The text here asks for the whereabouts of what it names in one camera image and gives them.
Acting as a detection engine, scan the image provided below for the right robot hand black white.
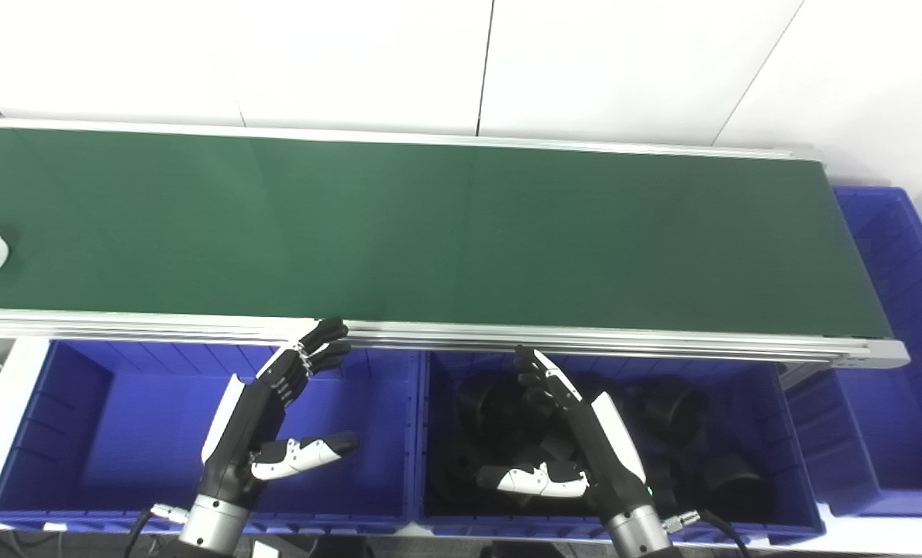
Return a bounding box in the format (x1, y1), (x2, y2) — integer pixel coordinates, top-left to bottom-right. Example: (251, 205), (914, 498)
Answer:
(476, 346), (652, 517)

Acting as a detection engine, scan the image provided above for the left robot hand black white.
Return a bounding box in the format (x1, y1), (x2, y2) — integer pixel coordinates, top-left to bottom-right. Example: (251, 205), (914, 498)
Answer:
(200, 318), (360, 512)

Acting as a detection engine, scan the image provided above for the black cylindrical part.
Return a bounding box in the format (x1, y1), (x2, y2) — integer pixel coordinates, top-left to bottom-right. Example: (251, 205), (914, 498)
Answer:
(698, 453), (765, 514)
(428, 443), (508, 506)
(636, 378), (711, 449)

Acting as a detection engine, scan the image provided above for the blue plastic bin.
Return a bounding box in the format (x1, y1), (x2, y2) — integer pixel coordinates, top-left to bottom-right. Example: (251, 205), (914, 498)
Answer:
(785, 186), (922, 518)
(0, 339), (423, 537)

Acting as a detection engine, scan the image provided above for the green conveyor belt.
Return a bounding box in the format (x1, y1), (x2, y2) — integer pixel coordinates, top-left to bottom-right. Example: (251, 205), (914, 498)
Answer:
(0, 126), (894, 339)
(0, 116), (911, 370)

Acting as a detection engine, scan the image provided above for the blue bin with black parts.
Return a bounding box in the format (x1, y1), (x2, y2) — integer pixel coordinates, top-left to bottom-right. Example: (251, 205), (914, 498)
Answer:
(415, 349), (827, 548)

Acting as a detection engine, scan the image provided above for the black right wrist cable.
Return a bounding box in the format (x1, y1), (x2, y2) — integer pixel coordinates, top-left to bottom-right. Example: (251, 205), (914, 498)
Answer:
(662, 508), (753, 558)

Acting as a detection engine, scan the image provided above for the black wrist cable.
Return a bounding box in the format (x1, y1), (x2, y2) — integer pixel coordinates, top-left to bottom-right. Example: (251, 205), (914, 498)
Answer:
(123, 503), (192, 558)
(662, 508), (753, 558)

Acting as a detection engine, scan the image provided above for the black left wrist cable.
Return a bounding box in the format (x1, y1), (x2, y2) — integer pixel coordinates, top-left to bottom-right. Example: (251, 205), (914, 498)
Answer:
(123, 503), (192, 558)

